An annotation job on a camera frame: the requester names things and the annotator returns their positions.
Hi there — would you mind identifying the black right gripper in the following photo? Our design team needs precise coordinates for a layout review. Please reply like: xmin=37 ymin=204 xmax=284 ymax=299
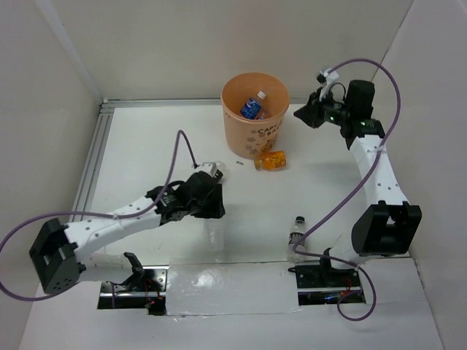
xmin=293 ymin=87 xmax=352 ymax=128

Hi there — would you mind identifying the tall clear unlabelled bottle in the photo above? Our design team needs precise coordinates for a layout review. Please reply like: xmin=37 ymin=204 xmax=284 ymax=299
xmin=206 ymin=219 xmax=225 ymax=251

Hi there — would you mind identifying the black label clear bottle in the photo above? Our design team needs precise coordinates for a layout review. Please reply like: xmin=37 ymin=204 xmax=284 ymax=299
xmin=209 ymin=161 xmax=227 ymax=182

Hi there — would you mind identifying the blue label bottle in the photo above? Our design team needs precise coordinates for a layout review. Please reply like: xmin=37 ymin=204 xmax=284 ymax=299
xmin=240 ymin=90 xmax=267 ymax=120

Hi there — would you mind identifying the orange juice bottle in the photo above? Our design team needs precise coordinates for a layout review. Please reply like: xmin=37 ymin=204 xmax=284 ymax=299
xmin=254 ymin=151 xmax=287 ymax=171

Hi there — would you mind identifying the small black cap bottle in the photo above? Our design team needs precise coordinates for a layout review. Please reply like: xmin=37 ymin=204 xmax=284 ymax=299
xmin=287 ymin=216 xmax=306 ymax=263

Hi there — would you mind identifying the red label clear water bottle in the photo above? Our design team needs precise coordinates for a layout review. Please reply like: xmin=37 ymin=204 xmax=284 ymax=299
xmin=255 ymin=109 xmax=271 ymax=120

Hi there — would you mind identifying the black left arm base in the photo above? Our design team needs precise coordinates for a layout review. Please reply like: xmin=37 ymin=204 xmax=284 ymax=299
xmin=97 ymin=252 xmax=169 ymax=316

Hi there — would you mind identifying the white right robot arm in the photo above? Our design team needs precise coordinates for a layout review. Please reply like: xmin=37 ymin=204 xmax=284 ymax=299
xmin=294 ymin=80 xmax=422 ymax=286

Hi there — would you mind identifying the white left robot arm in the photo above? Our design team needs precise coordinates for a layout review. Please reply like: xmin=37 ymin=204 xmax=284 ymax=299
xmin=29 ymin=163 xmax=225 ymax=295

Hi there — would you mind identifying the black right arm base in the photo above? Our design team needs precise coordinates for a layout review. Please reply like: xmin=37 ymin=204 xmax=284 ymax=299
xmin=287 ymin=245 xmax=365 ymax=306

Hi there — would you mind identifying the peach cartoon plastic bin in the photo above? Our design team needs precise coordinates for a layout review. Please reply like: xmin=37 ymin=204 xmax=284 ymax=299
xmin=221 ymin=72 xmax=290 ymax=159

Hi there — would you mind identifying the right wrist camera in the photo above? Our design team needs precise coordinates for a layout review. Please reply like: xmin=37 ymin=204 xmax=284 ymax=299
xmin=316 ymin=68 xmax=339 ymax=101

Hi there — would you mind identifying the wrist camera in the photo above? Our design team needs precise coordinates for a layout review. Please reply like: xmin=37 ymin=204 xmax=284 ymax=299
xmin=316 ymin=68 xmax=339 ymax=101
xmin=192 ymin=162 xmax=223 ymax=179

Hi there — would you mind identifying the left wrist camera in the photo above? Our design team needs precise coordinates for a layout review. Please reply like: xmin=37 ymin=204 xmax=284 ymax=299
xmin=192 ymin=162 xmax=223 ymax=179

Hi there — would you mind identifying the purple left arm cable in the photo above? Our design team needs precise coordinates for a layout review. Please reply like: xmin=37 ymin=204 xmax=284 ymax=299
xmin=0 ymin=130 xmax=200 ymax=302

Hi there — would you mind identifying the aluminium frame rail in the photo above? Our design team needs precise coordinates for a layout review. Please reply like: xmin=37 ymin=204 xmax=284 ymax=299
xmin=71 ymin=97 xmax=362 ymax=219

